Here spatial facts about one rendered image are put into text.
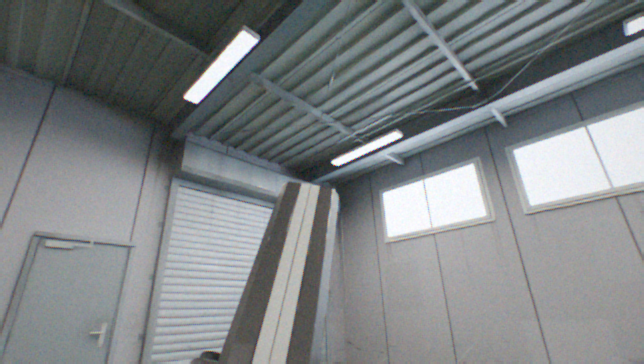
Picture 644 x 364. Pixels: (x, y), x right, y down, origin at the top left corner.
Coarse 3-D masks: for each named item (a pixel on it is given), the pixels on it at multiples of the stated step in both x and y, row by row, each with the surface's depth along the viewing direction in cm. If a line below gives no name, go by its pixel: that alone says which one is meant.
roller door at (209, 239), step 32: (192, 192) 464; (224, 192) 499; (192, 224) 449; (224, 224) 486; (256, 224) 529; (160, 256) 402; (192, 256) 437; (224, 256) 470; (160, 288) 391; (192, 288) 422; (224, 288) 455; (160, 320) 383; (192, 320) 410; (224, 320) 440; (160, 352) 373; (192, 352) 398
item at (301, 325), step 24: (312, 192) 9; (312, 216) 8; (312, 240) 8; (312, 264) 7; (288, 288) 6; (312, 288) 7; (288, 312) 6; (312, 312) 6; (288, 336) 6; (312, 336) 6; (288, 360) 5; (312, 360) 5
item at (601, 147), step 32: (576, 128) 420; (608, 128) 395; (640, 128) 373; (512, 160) 468; (544, 160) 437; (576, 160) 410; (608, 160) 387; (640, 160) 366; (544, 192) 427; (576, 192) 401; (608, 192) 379
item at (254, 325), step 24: (288, 192) 9; (288, 216) 8; (264, 240) 8; (288, 240) 7; (264, 264) 7; (288, 264) 7; (264, 288) 6; (240, 312) 6; (264, 312) 6; (240, 336) 6; (264, 336) 6; (192, 360) 6; (216, 360) 6; (240, 360) 5; (264, 360) 5
